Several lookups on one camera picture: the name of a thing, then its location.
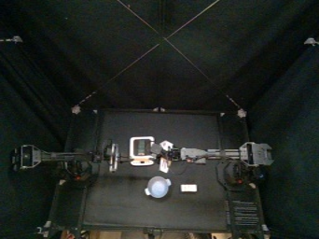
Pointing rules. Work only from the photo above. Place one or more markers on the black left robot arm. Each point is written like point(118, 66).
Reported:
point(54, 155)

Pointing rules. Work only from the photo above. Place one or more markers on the white toy sushi roll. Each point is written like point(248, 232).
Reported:
point(189, 188)

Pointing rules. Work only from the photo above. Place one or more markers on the pale blue toy bowl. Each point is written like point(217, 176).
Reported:
point(158, 187)

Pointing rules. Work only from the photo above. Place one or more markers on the black label plate white text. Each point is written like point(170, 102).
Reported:
point(245, 212)

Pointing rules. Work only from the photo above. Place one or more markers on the silver frame corner clamp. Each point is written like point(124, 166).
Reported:
point(312, 41)
point(15, 39)
point(77, 109)
point(242, 113)
point(160, 109)

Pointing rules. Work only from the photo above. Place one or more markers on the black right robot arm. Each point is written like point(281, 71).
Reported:
point(225, 153)

